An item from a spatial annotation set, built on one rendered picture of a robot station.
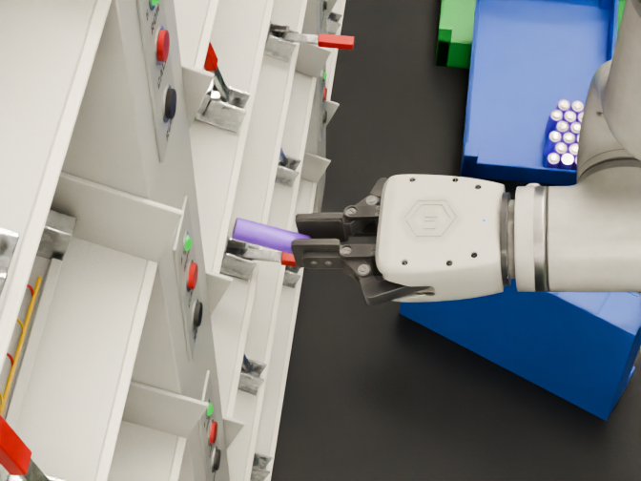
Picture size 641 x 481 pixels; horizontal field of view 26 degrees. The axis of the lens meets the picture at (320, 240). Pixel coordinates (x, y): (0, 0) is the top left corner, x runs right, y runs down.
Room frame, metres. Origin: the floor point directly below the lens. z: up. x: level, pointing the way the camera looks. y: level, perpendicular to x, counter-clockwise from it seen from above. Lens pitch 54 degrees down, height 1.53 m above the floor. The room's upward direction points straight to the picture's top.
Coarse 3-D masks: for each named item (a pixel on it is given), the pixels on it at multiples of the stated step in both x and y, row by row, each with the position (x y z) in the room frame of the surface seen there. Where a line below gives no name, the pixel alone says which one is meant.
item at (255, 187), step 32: (288, 0) 1.05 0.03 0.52; (288, 64) 0.96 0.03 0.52; (256, 96) 0.91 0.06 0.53; (288, 96) 0.92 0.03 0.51; (256, 128) 0.87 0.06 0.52; (256, 160) 0.83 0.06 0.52; (256, 192) 0.80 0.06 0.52; (224, 320) 0.65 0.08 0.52; (224, 352) 0.62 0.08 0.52; (224, 384) 0.59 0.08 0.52; (224, 416) 0.53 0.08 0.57
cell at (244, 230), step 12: (240, 228) 0.68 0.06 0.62; (252, 228) 0.68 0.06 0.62; (264, 228) 0.68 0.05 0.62; (276, 228) 0.68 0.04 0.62; (240, 240) 0.67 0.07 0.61; (252, 240) 0.67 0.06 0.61; (264, 240) 0.67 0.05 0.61; (276, 240) 0.67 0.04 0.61; (288, 240) 0.67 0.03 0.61; (288, 252) 0.67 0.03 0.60
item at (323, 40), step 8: (280, 32) 0.98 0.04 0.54; (288, 32) 0.98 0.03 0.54; (288, 40) 0.97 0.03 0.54; (296, 40) 0.97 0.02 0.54; (304, 40) 0.97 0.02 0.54; (312, 40) 0.97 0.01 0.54; (320, 40) 0.97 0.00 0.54; (328, 40) 0.97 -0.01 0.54; (336, 40) 0.97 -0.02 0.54; (344, 40) 0.97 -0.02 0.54; (352, 40) 0.97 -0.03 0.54; (336, 48) 0.97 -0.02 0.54; (344, 48) 0.96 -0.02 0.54; (352, 48) 0.96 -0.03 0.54
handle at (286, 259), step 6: (240, 252) 0.71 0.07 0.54; (246, 252) 0.71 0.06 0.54; (252, 252) 0.71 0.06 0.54; (258, 252) 0.71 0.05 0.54; (264, 252) 0.71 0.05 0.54; (270, 252) 0.71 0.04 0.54; (276, 252) 0.71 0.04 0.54; (282, 252) 0.71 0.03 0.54; (246, 258) 0.71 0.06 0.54; (252, 258) 0.71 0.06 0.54; (258, 258) 0.71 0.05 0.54; (264, 258) 0.71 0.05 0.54; (270, 258) 0.71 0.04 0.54; (276, 258) 0.71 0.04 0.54; (282, 258) 0.71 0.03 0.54; (288, 258) 0.71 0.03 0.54; (282, 264) 0.70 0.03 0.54; (288, 264) 0.70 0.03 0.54; (294, 264) 0.70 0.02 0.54
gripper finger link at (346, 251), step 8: (344, 248) 0.65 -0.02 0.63; (352, 248) 0.65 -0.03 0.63; (360, 248) 0.65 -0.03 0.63; (368, 248) 0.65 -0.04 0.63; (344, 256) 0.65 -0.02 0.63; (352, 256) 0.64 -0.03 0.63; (360, 256) 0.64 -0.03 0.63; (368, 256) 0.64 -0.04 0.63; (376, 264) 0.64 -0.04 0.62; (344, 272) 0.65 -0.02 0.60; (376, 272) 0.64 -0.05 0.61
